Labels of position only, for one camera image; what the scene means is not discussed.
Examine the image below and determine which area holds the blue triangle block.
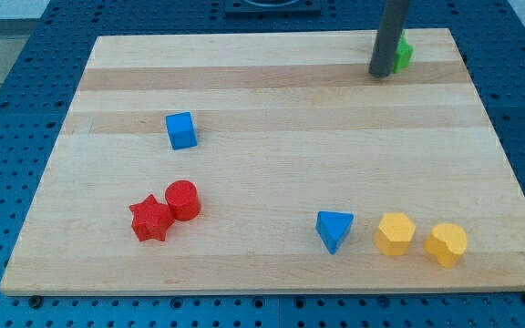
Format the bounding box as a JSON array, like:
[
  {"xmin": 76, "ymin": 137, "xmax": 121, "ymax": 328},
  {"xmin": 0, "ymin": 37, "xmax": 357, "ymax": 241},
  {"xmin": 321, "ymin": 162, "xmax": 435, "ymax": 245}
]
[{"xmin": 315, "ymin": 210, "xmax": 355, "ymax": 255}]

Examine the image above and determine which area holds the yellow hexagon block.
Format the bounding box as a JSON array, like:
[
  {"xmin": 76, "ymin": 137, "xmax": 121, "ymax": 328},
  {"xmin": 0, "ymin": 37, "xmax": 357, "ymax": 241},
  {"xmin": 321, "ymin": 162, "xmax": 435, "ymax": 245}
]
[{"xmin": 373, "ymin": 212, "xmax": 416, "ymax": 256}]

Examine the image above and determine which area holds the wooden board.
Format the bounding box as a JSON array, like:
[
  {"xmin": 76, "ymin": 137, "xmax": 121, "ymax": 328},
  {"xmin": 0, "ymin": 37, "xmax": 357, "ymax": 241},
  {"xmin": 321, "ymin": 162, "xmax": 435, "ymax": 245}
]
[{"xmin": 0, "ymin": 28, "xmax": 525, "ymax": 296}]

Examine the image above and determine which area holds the yellow heart block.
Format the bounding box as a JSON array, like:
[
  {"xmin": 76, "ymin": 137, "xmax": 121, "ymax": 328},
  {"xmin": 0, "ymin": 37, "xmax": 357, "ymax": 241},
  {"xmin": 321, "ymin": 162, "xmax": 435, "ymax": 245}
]
[{"xmin": 424, "ymin": 223, "xmax": 468, "ymax": 269}]

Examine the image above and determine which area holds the red star block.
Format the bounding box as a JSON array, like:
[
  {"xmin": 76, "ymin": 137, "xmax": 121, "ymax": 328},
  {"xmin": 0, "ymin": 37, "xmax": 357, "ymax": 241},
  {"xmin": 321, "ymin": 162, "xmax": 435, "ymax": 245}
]
[{"xmin": 129, "ymin": 194, "xmax": 175, "ymax": 241}]

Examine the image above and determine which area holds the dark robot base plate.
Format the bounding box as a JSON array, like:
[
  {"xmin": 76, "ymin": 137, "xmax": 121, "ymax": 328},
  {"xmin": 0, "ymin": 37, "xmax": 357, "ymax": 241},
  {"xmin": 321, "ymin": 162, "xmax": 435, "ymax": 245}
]
[{"xmin": 222, "ymin": 0, "xmax": 322, "ymax": 15}]

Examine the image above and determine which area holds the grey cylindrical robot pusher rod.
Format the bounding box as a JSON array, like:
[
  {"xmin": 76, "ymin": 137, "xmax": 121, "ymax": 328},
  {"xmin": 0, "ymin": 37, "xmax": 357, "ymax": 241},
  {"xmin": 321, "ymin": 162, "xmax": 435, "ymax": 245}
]
[{"xmin": 368, "ymin": 0, "xmax": 410, "ymax": 78}]

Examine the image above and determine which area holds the red cylinder block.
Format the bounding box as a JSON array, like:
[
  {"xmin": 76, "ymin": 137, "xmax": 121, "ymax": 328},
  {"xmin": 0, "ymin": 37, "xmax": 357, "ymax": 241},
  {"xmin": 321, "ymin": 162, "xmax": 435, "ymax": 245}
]
[{"xmin": 165, "ymin": 180, "xmax": 201, "ymax": 221}]

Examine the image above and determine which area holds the blue cube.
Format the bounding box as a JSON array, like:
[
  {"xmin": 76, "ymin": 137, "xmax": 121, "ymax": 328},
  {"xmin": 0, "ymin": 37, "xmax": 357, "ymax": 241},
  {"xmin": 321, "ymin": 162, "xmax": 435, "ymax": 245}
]
[{"xmin": 165, "ymin": 112, "xmax": 198, "ymax": 150}]

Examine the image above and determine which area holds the green block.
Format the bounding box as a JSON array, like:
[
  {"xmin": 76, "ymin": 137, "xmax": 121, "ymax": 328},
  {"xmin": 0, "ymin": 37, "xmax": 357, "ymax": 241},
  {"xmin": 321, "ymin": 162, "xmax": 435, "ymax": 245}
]
[{"xmin": 392, "ymin": 32, "xmax": 413, "ymax": 74}]

